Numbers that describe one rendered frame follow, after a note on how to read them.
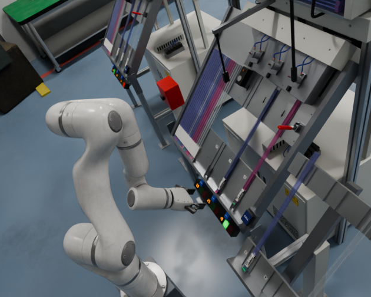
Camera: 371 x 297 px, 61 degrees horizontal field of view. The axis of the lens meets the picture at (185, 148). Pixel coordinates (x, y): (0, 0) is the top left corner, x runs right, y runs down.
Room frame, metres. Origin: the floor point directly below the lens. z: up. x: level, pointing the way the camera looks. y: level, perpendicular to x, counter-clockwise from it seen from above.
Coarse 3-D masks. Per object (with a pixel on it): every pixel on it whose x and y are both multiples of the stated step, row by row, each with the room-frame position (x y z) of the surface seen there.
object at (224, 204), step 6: (174, 138) 1.24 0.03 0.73; (180, 150) 1.14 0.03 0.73; (186, 156) 1.08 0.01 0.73; (192, 162) 1.03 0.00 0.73; (198, 168) 0.99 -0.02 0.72; (204, 180) 0.90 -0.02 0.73; (210, 186) 0.85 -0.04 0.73; (222, 198) 0.78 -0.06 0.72; (222, 204) 0.74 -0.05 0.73; (228, 210) 0.70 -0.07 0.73; (234, 216) 0.67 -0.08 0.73; (240, 222) 0.63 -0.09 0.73
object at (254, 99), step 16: (224, 32) 1.33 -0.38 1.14; (240, 32) 1.23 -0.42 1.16; (256, 32) 1.15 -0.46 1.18; (224, 48) 1.27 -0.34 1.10; (240, 48) 1.18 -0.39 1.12; (240, 64) 1.13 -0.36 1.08; (256, 80) 1.00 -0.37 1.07; (240, 96) 1.02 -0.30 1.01; (256, 96) 0.95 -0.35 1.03; (288, 96) 0.83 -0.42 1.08; (256, 112) 0.90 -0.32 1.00; (272, 112) 0.84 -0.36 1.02; (288, 112) 0.79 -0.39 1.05; (304, 112) 0.73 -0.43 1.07; (272, 128) 0.80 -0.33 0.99
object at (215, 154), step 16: (208, 144) 1.02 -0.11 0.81; (224, 144) 0.94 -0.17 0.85; (208, 160) 0.97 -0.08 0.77; (224, 160) 0.89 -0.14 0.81; (240, 160) 0.82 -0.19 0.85; (208, 176) 0.91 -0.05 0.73; (240, 176) 0.78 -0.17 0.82; (256, 176) 0.72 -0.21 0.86; (224, 192) 0.79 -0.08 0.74; (256, 192) 0.67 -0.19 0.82; (240, 208) 0.68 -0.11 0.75
